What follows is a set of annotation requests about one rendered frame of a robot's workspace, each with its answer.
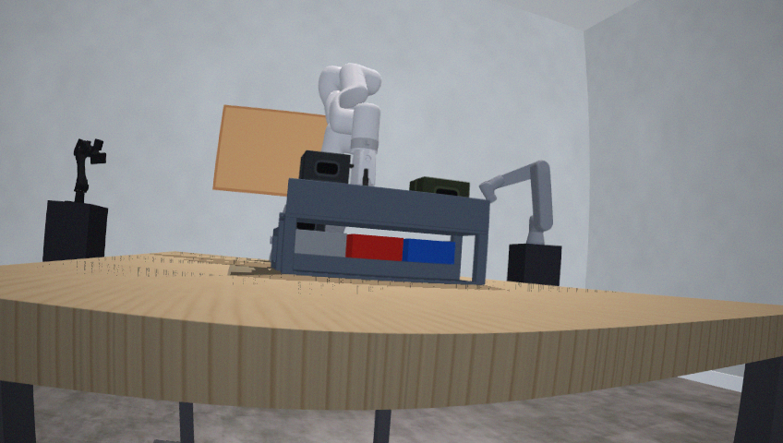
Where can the blue open bin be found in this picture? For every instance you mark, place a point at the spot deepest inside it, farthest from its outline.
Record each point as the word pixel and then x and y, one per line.
pixel 428 251

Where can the olive green tool case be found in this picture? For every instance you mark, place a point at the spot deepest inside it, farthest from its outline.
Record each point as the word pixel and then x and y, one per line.
pixel 440 186

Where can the red bin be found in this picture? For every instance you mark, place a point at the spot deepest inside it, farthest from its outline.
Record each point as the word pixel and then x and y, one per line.
pixel 374 247

